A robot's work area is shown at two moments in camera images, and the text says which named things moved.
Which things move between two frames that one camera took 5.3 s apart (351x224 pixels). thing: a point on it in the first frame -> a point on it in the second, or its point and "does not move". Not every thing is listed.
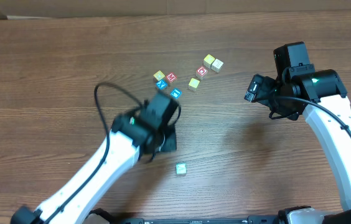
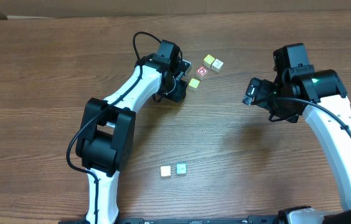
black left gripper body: [169, 143] -> [178, 91]
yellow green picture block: [181, 168] does not move
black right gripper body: [264, 94] does not move
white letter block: [216, 65] does not move
